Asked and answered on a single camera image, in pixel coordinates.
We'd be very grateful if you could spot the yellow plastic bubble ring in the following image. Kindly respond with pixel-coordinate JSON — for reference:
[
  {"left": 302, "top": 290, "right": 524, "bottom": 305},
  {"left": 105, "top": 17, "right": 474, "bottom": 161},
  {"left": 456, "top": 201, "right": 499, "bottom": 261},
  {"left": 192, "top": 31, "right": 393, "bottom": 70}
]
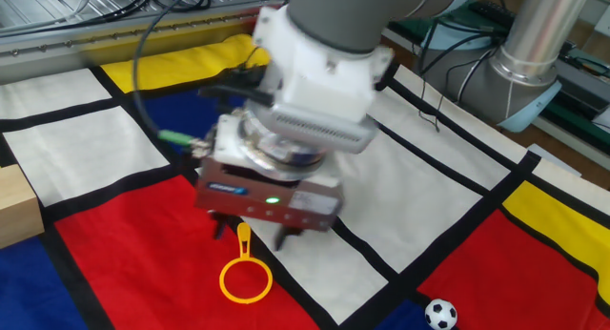
[{"left": 218, "top": 221, "right": 275, "bottom": 305}]

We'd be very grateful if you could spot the round silver wrist flange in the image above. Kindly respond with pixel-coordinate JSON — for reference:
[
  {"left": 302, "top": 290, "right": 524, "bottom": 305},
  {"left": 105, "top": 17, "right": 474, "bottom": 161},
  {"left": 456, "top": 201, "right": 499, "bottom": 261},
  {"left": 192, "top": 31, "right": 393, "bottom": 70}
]
[{"left": 237, "top": 105, "right": 335, "bottom": 179}]

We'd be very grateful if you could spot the aluminium edge rail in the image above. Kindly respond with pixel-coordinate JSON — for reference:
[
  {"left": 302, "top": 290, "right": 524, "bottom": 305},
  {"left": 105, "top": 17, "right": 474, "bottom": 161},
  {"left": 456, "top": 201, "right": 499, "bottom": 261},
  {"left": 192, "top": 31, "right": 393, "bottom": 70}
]
[{"left": 0, "top": 5, "right": 292, "bottom": 86}]

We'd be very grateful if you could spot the light wooden cube block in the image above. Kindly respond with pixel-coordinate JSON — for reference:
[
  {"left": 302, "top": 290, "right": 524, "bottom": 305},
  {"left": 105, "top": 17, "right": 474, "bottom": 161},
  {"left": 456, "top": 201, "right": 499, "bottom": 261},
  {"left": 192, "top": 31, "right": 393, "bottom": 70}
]
[{"left": 0, "top": 163, "right": 46, "bottom": 249}]

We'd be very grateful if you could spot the Mondrian pattern colour block cloth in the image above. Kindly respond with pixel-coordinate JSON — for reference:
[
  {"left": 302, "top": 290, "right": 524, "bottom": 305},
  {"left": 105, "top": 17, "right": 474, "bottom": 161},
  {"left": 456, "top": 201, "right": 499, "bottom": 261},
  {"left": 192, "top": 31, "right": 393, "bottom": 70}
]
[{"left": 0, "top": 14, "right": 610, "bottom": 330}]

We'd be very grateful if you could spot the black keyboard near robot base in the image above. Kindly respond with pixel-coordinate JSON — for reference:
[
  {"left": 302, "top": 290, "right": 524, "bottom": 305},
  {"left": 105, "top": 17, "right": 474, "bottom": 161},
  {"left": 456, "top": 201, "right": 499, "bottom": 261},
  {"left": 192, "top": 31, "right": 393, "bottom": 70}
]
[{"left": 469, "top": 0, "right": 517, "bottom": 31}]

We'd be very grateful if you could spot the thick black gripper cable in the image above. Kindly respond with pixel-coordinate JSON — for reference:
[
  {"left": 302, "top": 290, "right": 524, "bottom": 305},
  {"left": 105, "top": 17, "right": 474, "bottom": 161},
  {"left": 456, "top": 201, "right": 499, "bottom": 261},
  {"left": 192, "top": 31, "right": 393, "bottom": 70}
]
[{"left": 132, "top": 0, "right": 212, "bottom": 154}]

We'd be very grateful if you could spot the white printed wrist mount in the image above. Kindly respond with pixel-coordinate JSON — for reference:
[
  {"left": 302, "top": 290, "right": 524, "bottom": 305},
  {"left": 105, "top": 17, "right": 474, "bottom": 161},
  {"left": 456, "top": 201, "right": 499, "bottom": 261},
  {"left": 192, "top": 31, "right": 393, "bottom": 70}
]
[{"left": 252, "top": 5, "right": 395, "bottom": 155}]

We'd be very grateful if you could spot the silver Schunk gripper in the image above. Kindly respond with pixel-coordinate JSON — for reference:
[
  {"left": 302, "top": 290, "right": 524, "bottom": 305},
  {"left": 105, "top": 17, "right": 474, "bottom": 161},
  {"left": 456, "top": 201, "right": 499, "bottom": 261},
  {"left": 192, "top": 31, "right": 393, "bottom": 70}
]
[{"left": 193, "top": 113, "right": 345, "bottom": 253}]

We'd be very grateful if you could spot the small black white soccer ball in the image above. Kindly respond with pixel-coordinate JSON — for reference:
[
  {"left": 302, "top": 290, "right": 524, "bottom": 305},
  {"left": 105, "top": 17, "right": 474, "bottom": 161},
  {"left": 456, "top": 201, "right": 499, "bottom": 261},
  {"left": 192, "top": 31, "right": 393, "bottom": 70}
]
[{"left": 423, "top": 298, "right": 458, "bottom": 330}]

